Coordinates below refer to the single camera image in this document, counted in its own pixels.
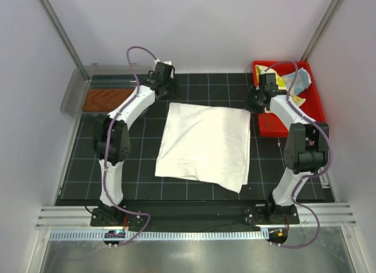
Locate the brown towel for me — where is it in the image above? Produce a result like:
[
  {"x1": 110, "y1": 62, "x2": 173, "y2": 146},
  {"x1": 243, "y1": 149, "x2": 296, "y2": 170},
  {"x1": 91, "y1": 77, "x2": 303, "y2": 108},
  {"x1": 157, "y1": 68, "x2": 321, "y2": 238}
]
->
[{"x1": 82, "y1": 89, "x2": 133, "y2": 112}]

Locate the white pink towel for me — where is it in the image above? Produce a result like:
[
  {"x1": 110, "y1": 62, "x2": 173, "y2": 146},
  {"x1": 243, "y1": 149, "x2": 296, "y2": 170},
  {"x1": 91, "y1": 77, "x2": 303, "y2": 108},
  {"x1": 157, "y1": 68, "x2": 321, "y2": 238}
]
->
[{"x1": 155, "y1": 102, "x2": 251, "y2": 193}]

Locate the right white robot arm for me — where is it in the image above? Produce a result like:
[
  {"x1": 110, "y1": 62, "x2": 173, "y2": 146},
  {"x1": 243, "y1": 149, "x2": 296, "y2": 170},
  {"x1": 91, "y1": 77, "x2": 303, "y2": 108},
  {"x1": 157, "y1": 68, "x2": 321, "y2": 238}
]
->
[{"x1": 247, "y1": 73, "x2": 330, "y2": 224}]

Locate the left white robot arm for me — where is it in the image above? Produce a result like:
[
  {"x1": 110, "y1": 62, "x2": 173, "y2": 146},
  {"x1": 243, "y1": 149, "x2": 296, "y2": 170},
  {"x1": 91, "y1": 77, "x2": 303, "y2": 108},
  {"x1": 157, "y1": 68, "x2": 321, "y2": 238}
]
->
[{"x1": 92, "y1": 59, "x2": 179, "y2": 226}]

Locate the red plastic bin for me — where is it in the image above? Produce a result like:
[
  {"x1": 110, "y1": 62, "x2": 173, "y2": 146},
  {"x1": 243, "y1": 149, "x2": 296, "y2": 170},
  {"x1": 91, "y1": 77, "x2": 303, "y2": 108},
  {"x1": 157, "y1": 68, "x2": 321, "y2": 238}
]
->
[{"x1": 252, "y1": 60, "x2": 325, "y2": 137}]

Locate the yellow patterned towel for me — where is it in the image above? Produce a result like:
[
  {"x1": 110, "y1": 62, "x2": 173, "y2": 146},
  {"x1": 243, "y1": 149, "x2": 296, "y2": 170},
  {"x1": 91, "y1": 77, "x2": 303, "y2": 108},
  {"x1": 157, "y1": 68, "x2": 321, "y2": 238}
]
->
[{"x1": 254, "y1": 64, "x2": 306, "y2": 107}]

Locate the blue patterned towel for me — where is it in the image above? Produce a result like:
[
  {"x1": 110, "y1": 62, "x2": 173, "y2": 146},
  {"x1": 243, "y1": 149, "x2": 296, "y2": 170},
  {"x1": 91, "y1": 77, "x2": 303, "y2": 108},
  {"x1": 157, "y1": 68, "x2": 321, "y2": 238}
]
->
[{"x1": 281, "y1": 68, "x2": 312, "y2": 96}]

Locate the clear plastic bin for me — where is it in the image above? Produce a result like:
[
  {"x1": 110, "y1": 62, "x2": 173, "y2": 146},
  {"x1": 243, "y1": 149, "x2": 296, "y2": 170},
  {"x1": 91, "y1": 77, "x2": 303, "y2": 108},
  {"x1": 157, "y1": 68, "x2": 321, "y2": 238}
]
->
[{"x1": 60, "y1": 63, "x2": 136, "y2": 117}]

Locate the right aluminium frame post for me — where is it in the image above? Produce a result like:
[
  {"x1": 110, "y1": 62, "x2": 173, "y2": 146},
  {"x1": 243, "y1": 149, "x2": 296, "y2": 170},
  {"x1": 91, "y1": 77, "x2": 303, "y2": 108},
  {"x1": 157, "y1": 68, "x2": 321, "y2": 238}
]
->
[{"x1": 300, "y1": 0, "x2": 344, "y2": 62}]

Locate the aluminium frame post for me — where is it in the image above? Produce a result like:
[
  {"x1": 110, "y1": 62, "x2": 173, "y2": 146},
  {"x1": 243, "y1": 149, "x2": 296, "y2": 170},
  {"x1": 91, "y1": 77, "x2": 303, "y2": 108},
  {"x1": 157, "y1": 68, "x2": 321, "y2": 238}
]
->
[
  {"x1": 300, "y1": 0, "x2": 344, "y2": 62},
  {"x1": 38, "y1": 0, "x2": 90, "y2": 81}
]

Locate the left aluminium frame post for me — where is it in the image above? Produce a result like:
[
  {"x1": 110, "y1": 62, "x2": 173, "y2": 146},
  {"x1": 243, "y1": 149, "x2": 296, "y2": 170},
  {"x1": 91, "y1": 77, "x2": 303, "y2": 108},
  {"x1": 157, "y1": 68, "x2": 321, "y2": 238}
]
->
[{"x1": 38, "y1": 0, "x2": 90, "y2": 81}]

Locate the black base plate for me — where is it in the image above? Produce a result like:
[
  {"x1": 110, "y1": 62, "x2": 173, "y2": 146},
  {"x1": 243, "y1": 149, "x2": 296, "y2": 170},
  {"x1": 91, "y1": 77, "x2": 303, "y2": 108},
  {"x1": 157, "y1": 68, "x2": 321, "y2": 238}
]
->
[{"x1": 90, "y1": 200, "x2": 300, "y2": 232}]

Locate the slotted cable duct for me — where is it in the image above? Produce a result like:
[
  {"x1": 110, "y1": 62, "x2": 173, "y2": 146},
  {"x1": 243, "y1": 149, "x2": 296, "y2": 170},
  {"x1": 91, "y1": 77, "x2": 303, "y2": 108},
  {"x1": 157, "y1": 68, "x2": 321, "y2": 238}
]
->
[{"x1": 49, "y1": 229, "x2": 269, "y2": 242}]

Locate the aluminium front rail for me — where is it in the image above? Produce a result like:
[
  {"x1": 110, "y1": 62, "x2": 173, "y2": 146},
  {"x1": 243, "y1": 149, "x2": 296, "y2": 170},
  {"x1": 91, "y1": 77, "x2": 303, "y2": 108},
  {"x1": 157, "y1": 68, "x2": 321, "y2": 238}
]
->
[{"x1": 36, "y1": 203, "x2": 357, "y2": 229}]

